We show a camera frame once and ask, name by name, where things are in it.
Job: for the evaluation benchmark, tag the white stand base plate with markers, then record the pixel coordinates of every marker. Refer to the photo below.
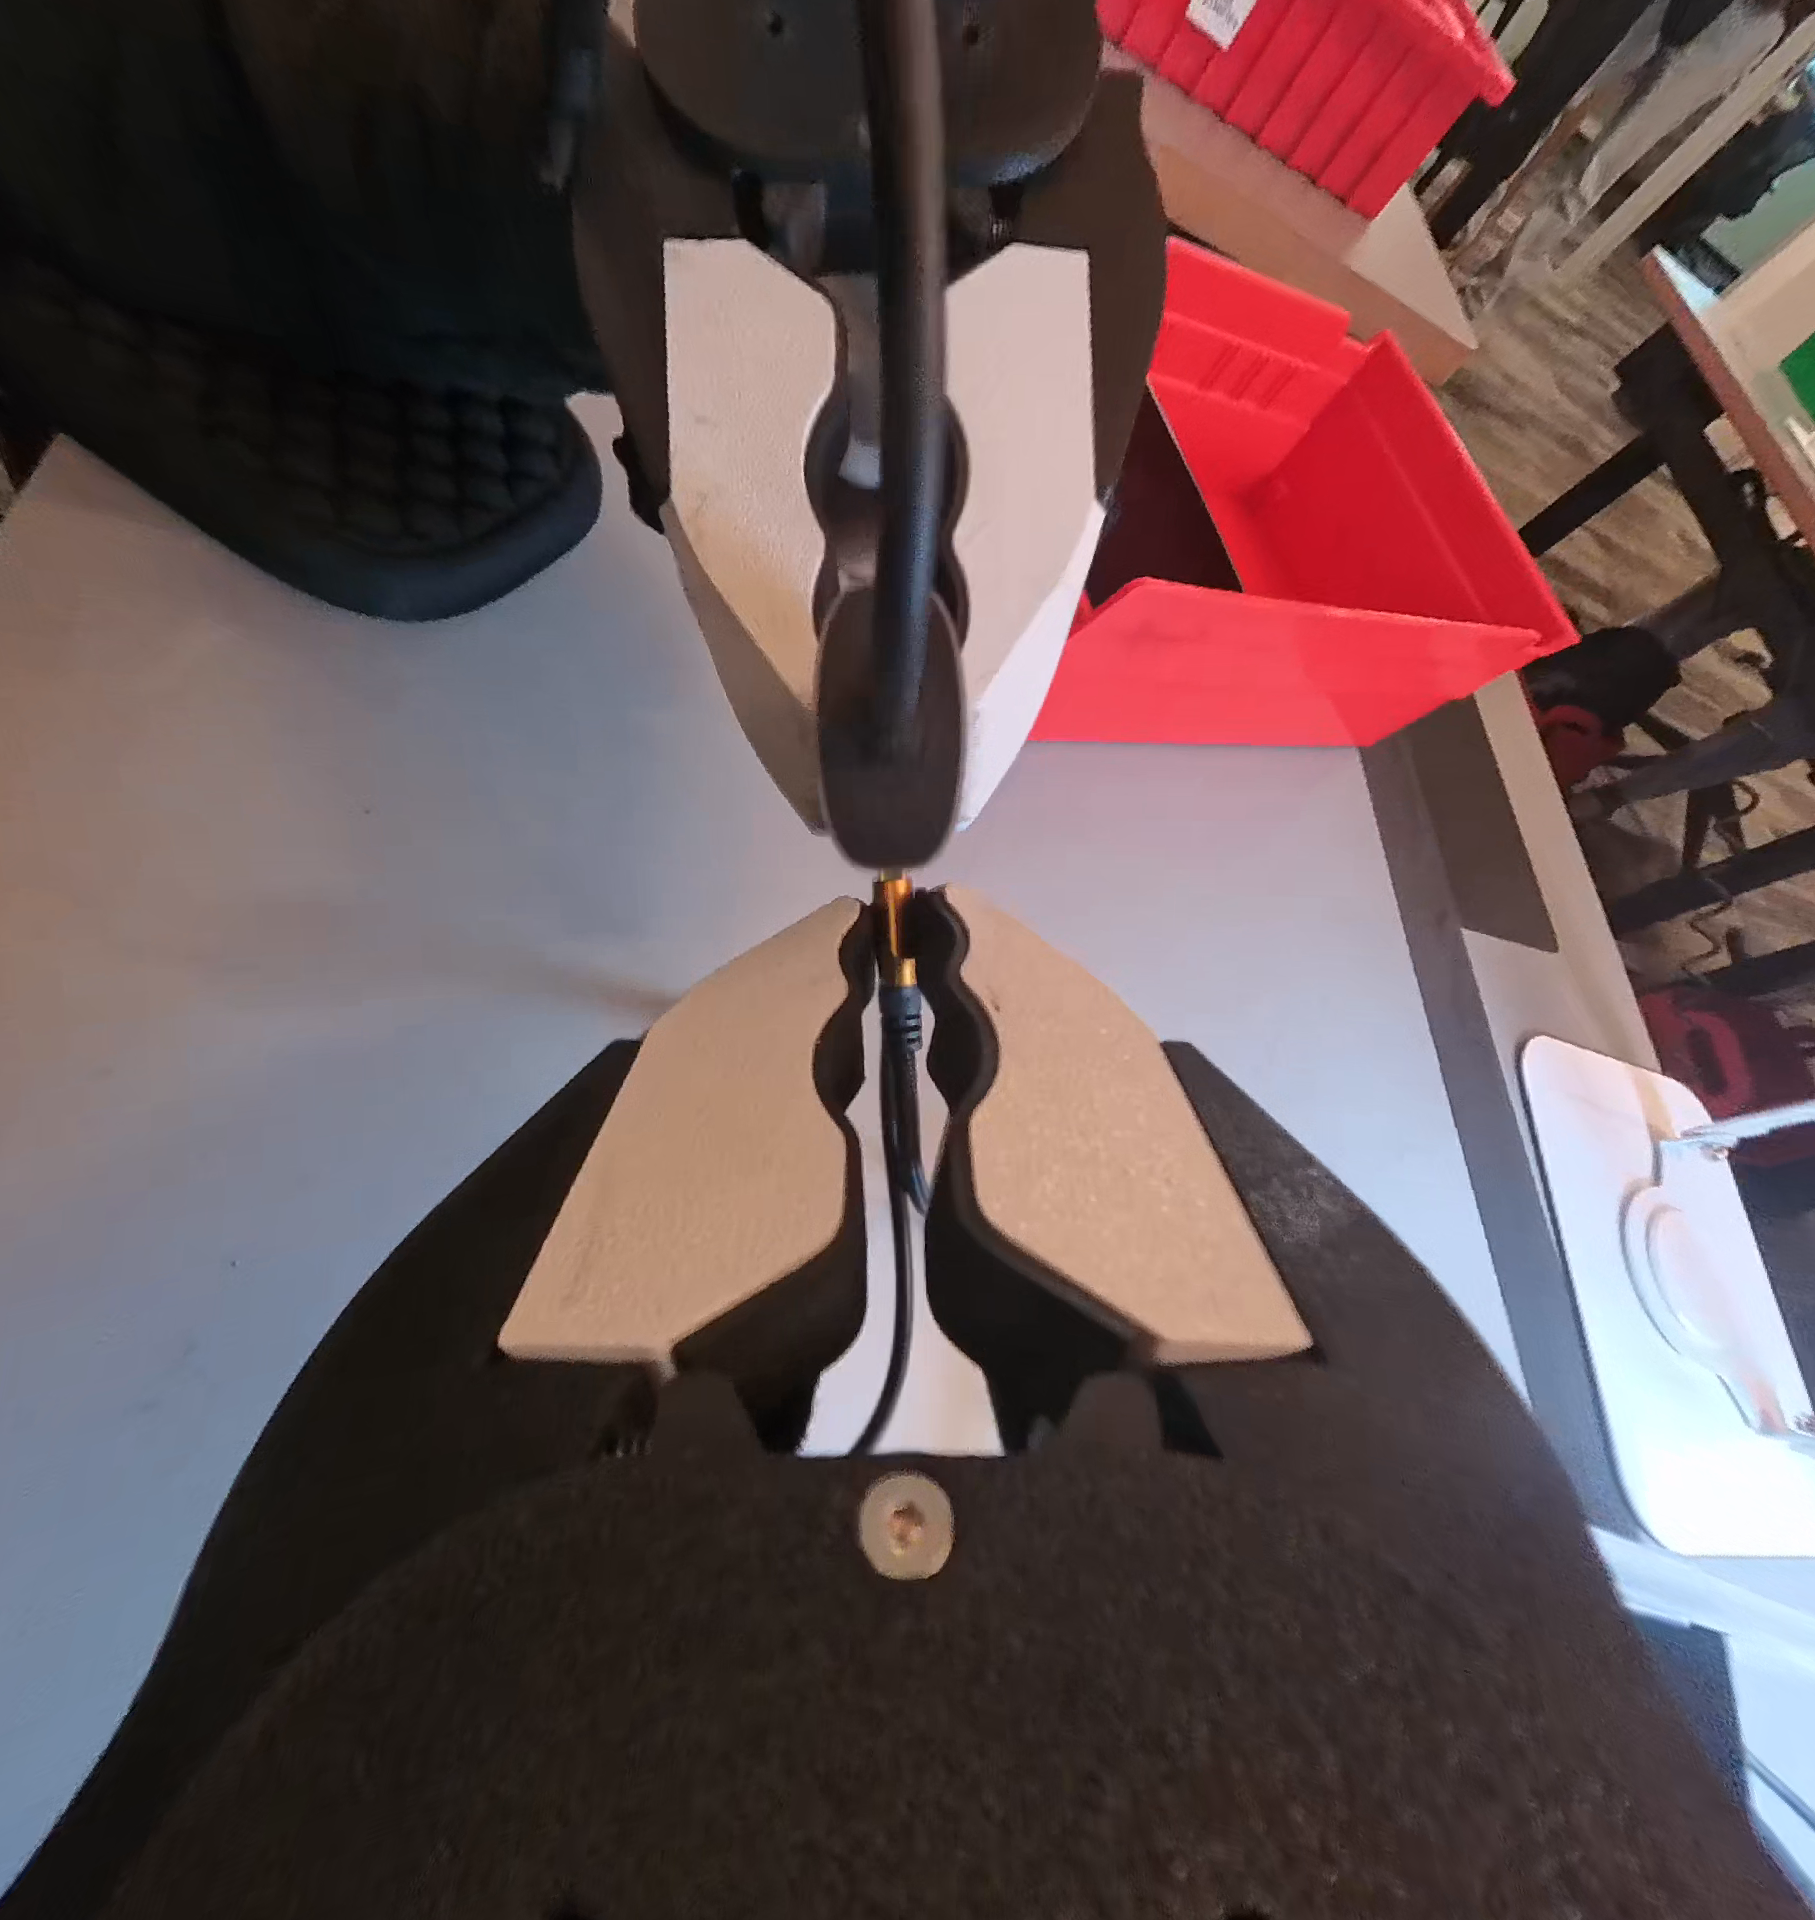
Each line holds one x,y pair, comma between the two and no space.
1581,1202

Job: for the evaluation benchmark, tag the red plastic bin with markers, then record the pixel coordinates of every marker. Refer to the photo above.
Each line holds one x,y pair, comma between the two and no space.
1297,659

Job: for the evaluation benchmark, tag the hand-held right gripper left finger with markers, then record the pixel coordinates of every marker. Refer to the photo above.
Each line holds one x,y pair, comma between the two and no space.
682,1185

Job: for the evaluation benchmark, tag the red ridged bin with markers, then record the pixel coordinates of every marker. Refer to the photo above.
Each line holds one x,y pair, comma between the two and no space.
1297,90

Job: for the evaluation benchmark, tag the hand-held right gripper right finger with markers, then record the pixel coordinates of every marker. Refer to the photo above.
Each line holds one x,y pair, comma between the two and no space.
1117,1185

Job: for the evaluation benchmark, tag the black seat cushion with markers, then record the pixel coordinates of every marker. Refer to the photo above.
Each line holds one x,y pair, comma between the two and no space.
397,497

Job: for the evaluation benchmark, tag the red bag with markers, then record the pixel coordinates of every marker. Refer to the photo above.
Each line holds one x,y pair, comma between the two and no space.
1718,1050

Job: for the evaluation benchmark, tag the wooden table with black legs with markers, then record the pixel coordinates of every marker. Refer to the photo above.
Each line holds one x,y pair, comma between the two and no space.
1732,404

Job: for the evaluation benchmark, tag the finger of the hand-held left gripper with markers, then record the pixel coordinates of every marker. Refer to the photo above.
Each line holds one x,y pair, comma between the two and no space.
734,450
1035,450

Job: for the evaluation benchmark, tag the black usb hub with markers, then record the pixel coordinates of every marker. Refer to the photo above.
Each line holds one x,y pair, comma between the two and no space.
848,781

